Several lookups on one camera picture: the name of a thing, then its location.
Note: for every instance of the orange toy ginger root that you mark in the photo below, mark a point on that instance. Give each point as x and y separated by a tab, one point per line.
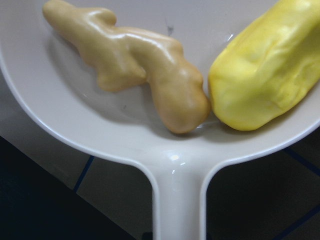
124	57

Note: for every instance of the beige plastic dustpan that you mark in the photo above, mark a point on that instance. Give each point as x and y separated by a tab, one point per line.
58	91

